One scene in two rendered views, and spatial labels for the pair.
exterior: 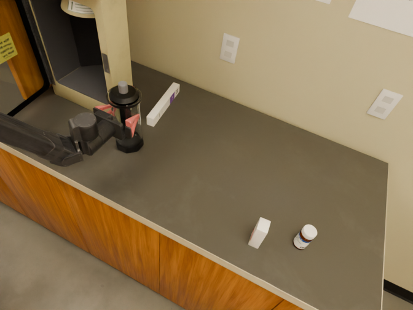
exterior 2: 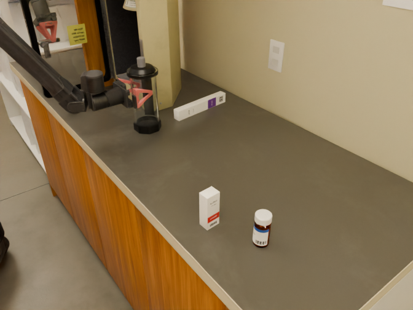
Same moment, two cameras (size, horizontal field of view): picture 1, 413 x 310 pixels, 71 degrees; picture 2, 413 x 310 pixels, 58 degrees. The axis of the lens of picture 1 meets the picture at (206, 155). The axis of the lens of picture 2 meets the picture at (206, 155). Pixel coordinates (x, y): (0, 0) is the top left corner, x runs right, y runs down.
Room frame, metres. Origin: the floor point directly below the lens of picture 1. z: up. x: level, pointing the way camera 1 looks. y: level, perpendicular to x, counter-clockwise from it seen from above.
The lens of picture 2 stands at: (-0.18, -0.60, 1.62)
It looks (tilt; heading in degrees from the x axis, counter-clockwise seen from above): 33 degrees down; 35
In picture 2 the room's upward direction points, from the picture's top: straight up
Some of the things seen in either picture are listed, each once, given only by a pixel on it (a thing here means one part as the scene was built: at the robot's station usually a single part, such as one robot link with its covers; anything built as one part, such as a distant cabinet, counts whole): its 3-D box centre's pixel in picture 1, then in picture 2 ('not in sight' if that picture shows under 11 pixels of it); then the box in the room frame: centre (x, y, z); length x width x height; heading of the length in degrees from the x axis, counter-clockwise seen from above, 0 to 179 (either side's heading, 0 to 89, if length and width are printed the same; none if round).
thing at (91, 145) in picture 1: (90, 141); (98, 99); (0.54, 0.34, 1.10); 0.07 x 0.06 x 0.07; 162
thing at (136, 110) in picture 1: (126, 119); (145, 98); (0.70, 0.29, 1.06); 0.11 x 0.11 x 0.21
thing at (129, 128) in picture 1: (126, 122); (138, 94); (0.66, 0.27, 1.10); 0.09 x 0.07 x 0.07; 162
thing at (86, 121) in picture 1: (76, 136); (86, 89); (0.52, 0.37, 1.14); 0.12 x 0.09 x 0.11; 132
